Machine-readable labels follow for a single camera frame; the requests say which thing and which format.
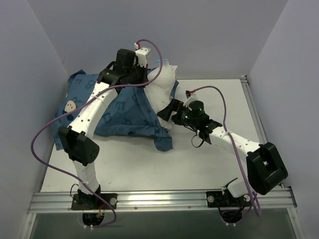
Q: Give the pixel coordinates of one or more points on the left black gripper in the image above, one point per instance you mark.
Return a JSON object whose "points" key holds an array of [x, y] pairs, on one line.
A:
{"points": [[140, 70]]}

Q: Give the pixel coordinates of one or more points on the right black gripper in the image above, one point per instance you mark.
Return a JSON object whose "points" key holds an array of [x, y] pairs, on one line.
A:
{"points": [[175, 112]]}

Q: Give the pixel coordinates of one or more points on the blue cartoon pillowcase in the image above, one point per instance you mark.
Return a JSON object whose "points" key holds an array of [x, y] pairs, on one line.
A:
{"points": [[130, 113]]}

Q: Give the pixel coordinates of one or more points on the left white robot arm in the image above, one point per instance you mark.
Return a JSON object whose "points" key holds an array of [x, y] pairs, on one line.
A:
{"points": [[130, 67]]}

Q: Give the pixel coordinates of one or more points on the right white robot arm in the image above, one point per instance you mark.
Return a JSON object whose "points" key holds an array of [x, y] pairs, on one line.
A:
{"points": [[215, 133]]}

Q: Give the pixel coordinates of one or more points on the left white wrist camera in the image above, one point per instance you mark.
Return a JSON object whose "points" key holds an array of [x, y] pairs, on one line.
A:
{"points": [[142, 55]]}

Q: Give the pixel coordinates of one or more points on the aluminium right side rail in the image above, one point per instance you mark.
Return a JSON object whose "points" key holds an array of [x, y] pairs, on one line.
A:
{"points": [[259, 129]]}

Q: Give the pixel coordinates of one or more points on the aluminium rail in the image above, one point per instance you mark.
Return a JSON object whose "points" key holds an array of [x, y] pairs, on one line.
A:
{"points": [[140, 201], [259, 129]]}

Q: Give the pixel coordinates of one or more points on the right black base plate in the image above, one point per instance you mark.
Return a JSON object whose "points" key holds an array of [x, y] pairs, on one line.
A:
{"points": [[224, 199]]}

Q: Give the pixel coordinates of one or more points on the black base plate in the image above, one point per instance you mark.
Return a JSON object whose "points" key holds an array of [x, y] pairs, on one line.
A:
{"points": [[82, 201], [224, 199]]}

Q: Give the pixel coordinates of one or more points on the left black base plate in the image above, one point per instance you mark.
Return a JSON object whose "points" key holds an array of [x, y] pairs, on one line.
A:
{"points": [[82, 201]]}

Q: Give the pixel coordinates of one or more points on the aluminium front rail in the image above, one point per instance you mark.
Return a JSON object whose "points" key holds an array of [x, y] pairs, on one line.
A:
{"points": [[140, 201]]}

